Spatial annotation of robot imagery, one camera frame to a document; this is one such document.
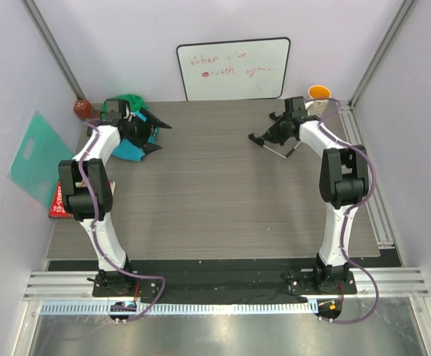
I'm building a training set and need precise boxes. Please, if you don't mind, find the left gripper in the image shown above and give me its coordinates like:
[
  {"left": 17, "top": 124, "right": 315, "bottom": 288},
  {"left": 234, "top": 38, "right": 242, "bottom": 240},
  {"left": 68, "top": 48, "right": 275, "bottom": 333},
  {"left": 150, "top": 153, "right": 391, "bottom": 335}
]
[{"left": 125, "top": 108, "right": 169, "bottom": 154}]

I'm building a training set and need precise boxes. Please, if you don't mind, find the blue t shirt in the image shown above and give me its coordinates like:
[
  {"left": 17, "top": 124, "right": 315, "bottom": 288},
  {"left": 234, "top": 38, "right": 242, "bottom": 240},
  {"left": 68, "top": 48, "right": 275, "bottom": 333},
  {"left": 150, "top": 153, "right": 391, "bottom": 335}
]
[{"left": 111, "top": 108, "right": 159, "bottom": 162}]

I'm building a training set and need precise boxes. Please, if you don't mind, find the white mug orange inside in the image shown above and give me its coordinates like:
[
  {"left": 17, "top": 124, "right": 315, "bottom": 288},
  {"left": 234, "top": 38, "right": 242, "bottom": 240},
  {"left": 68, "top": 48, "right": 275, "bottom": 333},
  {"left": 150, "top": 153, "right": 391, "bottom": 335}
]
[{"left": 306, "top": 85, "right": 331, "bottom": 118}]

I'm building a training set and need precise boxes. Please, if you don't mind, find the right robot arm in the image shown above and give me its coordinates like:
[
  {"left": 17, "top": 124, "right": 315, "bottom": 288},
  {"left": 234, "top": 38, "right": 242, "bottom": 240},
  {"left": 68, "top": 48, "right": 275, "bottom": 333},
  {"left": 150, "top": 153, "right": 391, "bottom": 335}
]
[{"left": 249, "top": 111, "right": 369, "bottom": 293}]

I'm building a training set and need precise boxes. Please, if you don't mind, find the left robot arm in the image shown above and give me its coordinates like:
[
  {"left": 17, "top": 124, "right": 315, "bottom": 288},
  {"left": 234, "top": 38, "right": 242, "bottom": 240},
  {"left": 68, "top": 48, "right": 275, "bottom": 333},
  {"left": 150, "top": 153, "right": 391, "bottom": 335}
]
[{"left": 58, "top": 108, "right": 171, "bottom": 296}]

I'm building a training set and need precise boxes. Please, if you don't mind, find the green t shirt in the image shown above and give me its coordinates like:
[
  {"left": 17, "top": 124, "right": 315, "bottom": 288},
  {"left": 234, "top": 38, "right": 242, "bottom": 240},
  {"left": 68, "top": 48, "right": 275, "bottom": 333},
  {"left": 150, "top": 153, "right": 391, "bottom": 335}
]
[{"left": 102, "top": 93, "right": 149, "bottom": 112}]

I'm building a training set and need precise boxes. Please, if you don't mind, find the brown flat pad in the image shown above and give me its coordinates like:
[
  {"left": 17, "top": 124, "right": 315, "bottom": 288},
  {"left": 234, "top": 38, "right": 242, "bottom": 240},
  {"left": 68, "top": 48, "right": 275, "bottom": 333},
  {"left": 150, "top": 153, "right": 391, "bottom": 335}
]
[{"left": 86, "top": 111, "right": 104, "bottom": 123}]

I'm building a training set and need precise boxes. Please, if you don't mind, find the whiteboard with red writing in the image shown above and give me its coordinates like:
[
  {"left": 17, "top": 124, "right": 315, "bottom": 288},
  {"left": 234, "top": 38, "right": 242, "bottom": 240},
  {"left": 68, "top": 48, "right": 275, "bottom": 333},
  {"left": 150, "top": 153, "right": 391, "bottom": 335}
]
[{"left": 176, "top": 37, "right": 291, "bottom": 101}]

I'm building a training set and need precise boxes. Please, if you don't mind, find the brown block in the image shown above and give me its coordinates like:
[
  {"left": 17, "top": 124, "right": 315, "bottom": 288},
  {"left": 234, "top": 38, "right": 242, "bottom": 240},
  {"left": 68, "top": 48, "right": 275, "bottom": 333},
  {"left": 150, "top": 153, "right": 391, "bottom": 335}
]
[{"left": 73, "top": 99, "right": 93, "bottom": 120}]

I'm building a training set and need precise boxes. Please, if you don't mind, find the teal plastic cutting board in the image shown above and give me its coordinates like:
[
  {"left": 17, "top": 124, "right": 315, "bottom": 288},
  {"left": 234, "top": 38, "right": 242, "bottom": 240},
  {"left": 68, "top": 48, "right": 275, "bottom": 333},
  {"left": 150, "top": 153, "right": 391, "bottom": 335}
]
[{"left": 10, "top": 112, "right": 74, "bottom": 208}]

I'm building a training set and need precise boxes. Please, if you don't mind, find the red book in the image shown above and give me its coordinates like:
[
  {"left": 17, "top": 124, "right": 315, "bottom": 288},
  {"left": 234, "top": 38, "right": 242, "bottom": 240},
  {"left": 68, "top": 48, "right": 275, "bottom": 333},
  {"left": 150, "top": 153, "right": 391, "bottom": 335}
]
[{"left": 48, "top": 181, "right": 95, "bottom": 219}]

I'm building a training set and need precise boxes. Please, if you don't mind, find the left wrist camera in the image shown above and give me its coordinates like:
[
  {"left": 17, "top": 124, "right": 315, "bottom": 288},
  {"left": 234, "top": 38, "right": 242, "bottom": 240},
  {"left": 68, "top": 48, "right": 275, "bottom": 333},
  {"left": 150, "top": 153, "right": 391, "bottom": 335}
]
[{"left": 100, "top": 99, "right": 131, "bottom": 121}]

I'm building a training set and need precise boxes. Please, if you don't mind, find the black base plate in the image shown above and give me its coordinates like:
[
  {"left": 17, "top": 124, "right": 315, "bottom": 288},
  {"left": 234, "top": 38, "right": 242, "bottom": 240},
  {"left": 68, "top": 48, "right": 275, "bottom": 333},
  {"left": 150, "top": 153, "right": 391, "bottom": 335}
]
[{"left": 47, "top": 251, "right": 404, "bottom": 306}]

